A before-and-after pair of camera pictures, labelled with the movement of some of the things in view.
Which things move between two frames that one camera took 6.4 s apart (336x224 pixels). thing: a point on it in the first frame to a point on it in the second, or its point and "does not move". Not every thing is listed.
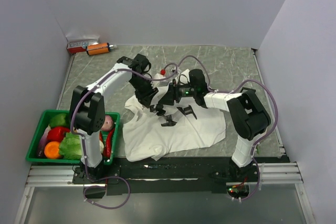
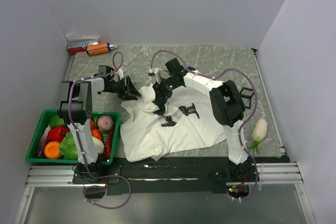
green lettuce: [70, 147] does not move
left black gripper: [146, 98] to [129, 89]
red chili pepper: [108, 144] does not move
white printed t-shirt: [168, 126] does not move
